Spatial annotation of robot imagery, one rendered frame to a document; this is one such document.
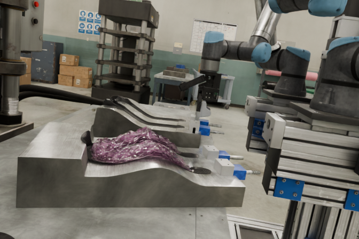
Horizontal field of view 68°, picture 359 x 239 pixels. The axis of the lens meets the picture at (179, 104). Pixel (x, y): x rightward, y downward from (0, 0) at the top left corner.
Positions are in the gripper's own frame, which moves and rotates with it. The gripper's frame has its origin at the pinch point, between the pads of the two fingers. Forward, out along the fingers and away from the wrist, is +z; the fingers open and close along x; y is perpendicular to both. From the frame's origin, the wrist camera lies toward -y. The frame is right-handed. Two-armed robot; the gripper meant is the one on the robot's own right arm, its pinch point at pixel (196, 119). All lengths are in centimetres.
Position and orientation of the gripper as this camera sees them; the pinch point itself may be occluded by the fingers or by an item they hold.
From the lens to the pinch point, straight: 109.8
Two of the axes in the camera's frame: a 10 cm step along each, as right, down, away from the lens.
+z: -1.4, 9.8, 1.7
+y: 9.9, 1.5, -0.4
